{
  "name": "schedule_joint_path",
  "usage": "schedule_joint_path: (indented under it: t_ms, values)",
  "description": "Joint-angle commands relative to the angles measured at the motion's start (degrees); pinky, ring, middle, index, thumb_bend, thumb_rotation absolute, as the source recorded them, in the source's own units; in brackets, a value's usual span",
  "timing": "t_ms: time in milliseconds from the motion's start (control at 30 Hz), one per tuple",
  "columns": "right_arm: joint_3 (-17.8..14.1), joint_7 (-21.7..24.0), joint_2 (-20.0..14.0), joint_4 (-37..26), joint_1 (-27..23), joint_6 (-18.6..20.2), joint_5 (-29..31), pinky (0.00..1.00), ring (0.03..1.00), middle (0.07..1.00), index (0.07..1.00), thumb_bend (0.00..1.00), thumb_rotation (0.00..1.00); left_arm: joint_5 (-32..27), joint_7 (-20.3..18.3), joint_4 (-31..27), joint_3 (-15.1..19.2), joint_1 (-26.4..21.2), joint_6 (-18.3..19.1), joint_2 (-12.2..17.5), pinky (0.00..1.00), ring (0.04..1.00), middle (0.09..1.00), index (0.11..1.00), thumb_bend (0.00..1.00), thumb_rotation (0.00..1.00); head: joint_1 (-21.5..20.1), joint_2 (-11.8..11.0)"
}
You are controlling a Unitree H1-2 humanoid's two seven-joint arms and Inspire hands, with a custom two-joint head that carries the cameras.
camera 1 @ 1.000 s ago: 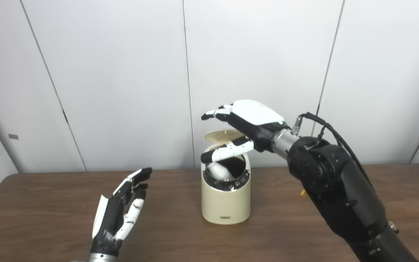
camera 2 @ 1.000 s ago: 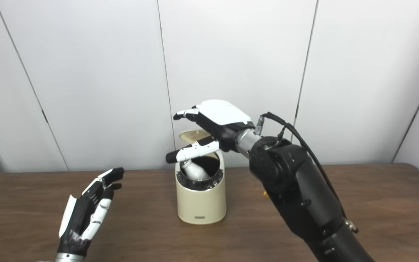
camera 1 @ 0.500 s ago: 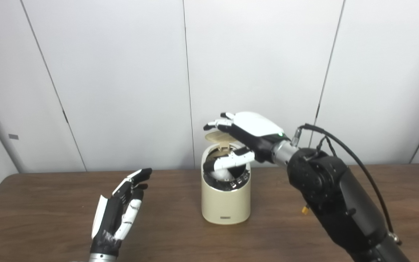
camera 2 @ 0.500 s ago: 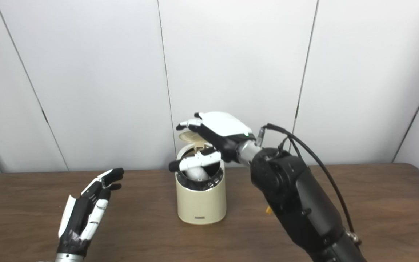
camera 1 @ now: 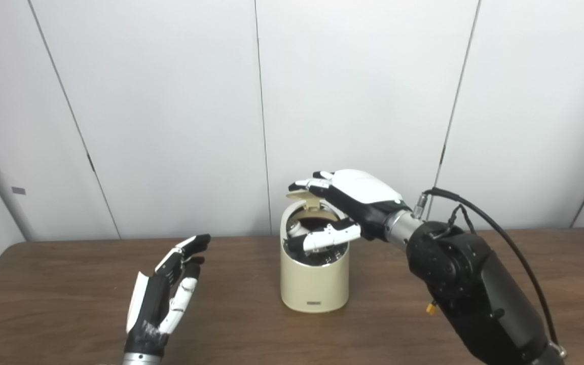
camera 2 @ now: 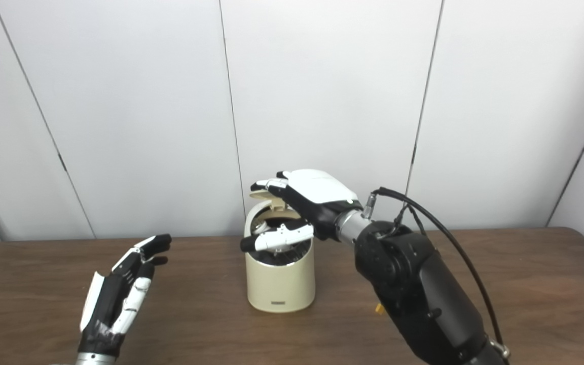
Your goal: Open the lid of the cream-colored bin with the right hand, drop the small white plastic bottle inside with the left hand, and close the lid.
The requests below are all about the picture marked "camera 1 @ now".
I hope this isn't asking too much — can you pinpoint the cream-colored bin body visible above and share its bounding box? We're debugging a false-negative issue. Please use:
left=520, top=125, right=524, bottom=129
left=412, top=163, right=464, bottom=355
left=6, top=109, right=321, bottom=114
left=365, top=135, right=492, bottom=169
left=280, top=199, right=350, bottom=313

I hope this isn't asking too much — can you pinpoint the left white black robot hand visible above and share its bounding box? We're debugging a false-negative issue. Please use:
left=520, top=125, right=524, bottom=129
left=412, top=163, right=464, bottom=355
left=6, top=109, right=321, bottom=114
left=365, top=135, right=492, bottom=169
left=124, top=234, right=211, bottom=358

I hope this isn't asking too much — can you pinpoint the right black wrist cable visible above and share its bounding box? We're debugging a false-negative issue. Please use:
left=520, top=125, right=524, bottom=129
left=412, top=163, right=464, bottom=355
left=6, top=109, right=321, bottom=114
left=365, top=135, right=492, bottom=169
left=413, top=188, right=560, bottom=350

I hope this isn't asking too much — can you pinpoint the cream round bin lid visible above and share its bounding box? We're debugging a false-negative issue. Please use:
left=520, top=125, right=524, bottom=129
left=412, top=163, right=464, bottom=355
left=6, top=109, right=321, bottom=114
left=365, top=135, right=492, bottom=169
left=286, top=189, right=342, bottom=225

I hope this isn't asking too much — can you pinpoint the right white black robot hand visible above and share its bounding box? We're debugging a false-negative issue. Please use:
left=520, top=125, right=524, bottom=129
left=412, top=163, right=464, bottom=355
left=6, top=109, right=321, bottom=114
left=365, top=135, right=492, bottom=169
left=288, top=169, right=407, bottom=252

